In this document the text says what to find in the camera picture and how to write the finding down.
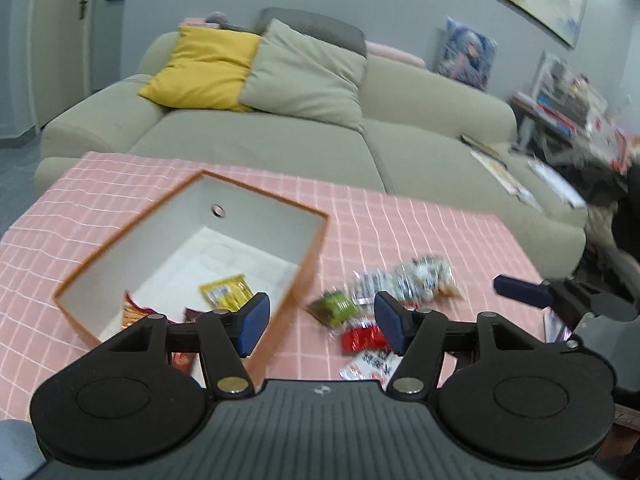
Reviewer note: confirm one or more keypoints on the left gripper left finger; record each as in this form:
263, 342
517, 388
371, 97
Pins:
221, 340

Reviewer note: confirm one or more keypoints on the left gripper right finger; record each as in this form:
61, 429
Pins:
422, 339

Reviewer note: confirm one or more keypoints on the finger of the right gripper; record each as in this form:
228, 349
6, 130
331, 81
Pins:
534, 295

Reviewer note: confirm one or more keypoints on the brown chocolate bar packet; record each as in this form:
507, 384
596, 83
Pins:
190, 315

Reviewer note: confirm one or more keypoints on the yellow snack packet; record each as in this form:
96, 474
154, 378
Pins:
229, 293

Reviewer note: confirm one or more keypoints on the white spicy strip packet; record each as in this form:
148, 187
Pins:
372, 365

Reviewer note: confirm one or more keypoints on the dark red snack packet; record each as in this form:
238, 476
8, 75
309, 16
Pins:
132, 312

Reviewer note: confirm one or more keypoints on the pink checked tablecloth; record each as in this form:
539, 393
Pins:
103, 192

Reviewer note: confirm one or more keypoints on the red snack bag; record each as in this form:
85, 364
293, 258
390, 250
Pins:
364, 338

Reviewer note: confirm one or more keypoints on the clear white candy bag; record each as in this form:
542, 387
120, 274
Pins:
366, 284

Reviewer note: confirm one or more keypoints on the green nut snack packet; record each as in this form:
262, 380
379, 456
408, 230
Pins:
333, 309

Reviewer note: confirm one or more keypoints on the orange cardboard box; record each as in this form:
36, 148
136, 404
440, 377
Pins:
206, 229

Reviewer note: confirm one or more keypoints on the magazines on sofa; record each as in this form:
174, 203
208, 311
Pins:
490, 159

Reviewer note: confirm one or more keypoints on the cluttered side shelf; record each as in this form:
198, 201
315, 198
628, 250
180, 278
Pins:
568, 121

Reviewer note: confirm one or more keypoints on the beige sofa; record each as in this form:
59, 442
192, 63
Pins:
408, 146

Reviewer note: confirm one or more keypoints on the blue patterned cushion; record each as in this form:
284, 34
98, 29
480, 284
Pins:
467, 55

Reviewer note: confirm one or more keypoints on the yellow cushion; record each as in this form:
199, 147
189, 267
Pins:
207, 70

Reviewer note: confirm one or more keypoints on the beige cushion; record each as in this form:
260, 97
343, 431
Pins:
299, 76

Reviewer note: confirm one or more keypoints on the grey cushion behind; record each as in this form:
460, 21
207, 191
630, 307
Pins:
316, 25

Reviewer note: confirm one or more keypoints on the door with handle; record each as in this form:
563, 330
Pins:
59, 38

